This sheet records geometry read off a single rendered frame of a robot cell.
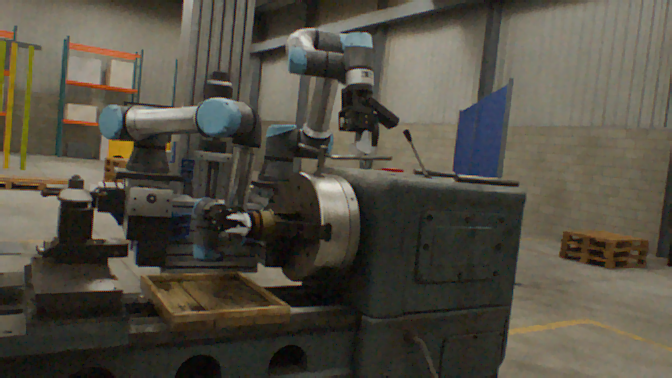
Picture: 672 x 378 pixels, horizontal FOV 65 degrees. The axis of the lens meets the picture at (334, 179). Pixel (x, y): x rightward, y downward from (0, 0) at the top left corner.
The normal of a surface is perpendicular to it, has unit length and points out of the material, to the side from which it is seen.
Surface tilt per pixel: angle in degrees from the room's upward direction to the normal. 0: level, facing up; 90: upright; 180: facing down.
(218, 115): 89
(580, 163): 90
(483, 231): 90
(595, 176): 90
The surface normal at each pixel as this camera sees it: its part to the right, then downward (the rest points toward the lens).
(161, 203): 0.42, 0.09
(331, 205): 0.49, -0.42
